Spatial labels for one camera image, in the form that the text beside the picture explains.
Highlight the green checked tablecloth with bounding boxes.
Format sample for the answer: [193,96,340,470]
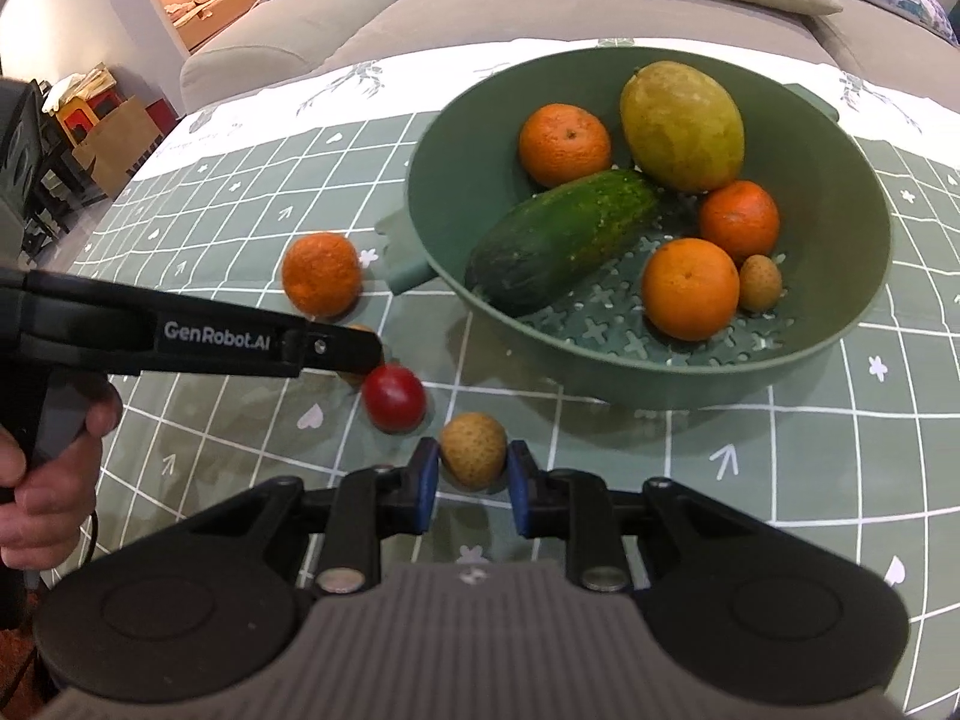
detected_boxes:
[71,36,960,720]

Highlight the green cucumber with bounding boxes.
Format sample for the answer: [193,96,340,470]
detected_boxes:
[463,169,661,318]

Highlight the beige sofa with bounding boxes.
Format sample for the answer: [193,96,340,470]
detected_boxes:
[180,0,960,113]

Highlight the red stool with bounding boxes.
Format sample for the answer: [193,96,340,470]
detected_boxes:
[56,90,125,145]

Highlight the orange mandarin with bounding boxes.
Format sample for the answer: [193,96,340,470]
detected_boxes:
[518,105,613,189]
[699,181,781,260]
[281,233,364,320]
[642,238,741,341]

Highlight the stack of papers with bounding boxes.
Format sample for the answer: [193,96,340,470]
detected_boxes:
[41,67,118,113]

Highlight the black chair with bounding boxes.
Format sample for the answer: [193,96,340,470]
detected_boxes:
[22,82,107,257]

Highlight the yellow-green mango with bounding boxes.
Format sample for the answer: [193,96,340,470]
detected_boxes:
[619,62,746,194]

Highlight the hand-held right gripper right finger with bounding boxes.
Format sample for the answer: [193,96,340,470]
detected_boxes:
[506,438,760,596]

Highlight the person's left hand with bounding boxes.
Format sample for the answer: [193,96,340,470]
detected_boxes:
[0,385,125,572]

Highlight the green colander bowl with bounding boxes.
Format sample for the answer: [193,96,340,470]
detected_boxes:
[375,47,893,410]

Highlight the brown paper bag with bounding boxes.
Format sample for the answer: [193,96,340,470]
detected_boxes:
[71,94,167,200]

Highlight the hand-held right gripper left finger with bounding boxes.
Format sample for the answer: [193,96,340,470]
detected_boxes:
[186,436,440,596]

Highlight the brown longan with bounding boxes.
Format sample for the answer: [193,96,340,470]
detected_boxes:
[439,412,509,491]
[738,254,784,314]

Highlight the red plum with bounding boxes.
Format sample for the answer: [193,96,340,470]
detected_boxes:
[362,364,427,434]

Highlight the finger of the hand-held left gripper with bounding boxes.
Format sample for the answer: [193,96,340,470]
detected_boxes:
[289,322,385,380]

